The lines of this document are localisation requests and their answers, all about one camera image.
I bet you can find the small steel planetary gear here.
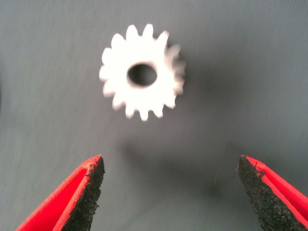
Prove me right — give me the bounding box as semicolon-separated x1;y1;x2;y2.
98;23;187;122

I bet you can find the dark grey table cloth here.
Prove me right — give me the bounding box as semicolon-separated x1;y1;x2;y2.
0;0;308;231

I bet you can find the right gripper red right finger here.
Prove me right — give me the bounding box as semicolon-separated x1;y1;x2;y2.
235;154;308;231

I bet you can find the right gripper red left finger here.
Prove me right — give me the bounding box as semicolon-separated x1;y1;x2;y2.
15;154;106;231

